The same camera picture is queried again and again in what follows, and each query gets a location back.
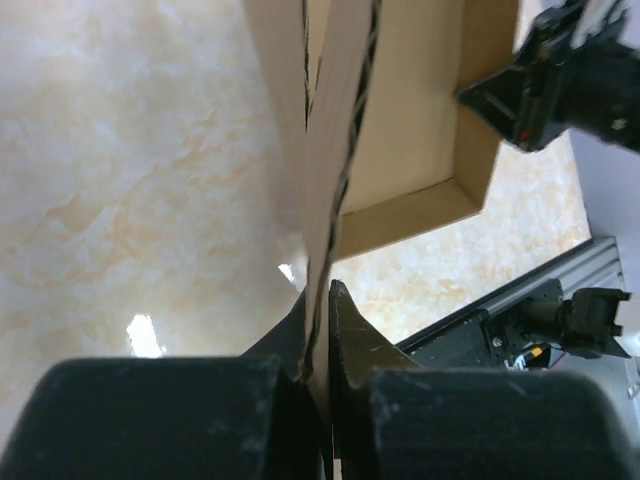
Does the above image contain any brown cardboard box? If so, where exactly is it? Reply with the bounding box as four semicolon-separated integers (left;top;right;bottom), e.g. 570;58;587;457
244;1;520;387

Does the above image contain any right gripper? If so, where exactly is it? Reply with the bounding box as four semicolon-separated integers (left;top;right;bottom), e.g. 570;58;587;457
457;1;639;150

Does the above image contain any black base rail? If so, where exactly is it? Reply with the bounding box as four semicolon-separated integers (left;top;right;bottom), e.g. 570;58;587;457
398;238;639;390

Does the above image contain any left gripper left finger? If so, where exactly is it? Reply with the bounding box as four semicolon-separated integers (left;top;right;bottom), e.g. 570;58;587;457
9;299;330;479

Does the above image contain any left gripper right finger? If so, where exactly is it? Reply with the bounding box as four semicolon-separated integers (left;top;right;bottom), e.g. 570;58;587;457
329;281;630;479

